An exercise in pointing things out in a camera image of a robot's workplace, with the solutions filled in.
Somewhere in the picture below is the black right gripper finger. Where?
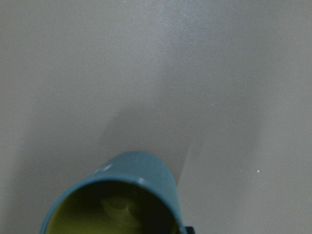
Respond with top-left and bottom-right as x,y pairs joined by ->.
185,226 -> 195,234

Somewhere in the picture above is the blue mug yellow inside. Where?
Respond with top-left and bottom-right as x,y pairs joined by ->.
40,151 -> 186,234

